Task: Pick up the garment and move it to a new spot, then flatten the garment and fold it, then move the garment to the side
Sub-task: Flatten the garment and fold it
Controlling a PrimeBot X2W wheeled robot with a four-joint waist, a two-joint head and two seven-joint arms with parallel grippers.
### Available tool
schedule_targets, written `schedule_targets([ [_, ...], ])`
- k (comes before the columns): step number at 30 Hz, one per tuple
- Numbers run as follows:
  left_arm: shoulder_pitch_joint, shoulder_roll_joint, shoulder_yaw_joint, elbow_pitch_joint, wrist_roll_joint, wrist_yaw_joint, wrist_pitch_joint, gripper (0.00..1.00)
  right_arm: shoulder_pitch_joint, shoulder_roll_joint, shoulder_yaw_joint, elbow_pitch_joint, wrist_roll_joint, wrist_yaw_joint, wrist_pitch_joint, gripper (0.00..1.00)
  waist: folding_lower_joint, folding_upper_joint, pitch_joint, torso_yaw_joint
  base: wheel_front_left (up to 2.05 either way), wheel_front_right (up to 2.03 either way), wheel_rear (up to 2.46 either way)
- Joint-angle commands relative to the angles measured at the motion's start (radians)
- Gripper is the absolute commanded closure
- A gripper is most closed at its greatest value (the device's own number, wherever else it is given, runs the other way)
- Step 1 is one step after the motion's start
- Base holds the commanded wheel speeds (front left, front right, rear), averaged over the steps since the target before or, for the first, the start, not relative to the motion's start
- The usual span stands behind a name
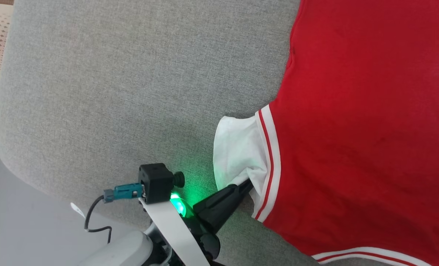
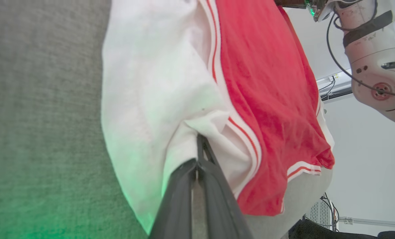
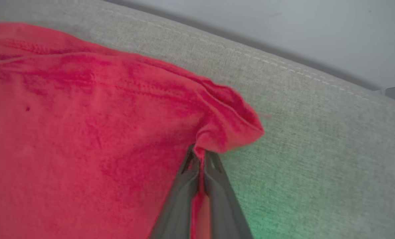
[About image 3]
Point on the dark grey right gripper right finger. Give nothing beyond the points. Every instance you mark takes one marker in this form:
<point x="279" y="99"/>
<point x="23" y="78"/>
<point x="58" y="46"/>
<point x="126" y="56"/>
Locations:
<point x="225" y="209"/>

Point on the light grey fabric sofa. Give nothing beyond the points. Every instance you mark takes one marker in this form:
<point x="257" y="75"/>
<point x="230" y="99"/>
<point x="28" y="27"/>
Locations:
<point x="317" y="149"/>

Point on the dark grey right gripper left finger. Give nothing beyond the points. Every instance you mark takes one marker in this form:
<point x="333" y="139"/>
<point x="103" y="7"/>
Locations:
<point x="179" y="205"/>

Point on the red garment with white trim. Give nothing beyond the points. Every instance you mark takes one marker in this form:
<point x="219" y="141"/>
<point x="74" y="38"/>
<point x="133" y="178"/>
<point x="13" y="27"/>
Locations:
<point x="84" y="132"/>

